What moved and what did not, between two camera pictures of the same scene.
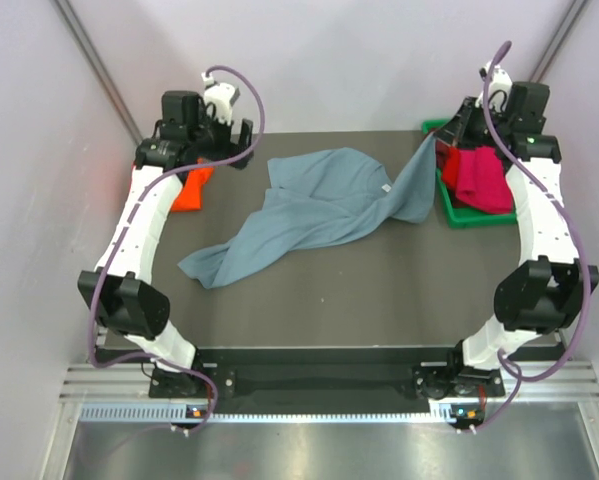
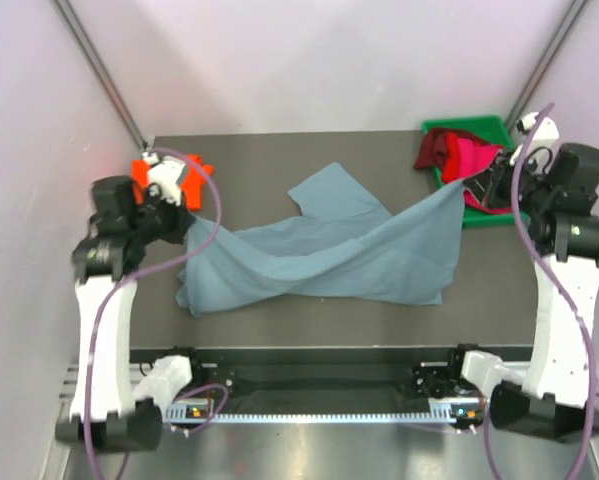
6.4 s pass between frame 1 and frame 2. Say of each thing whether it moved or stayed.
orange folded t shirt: stayed
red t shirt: stayed
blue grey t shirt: moved
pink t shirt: stayed
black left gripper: moved
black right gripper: moved
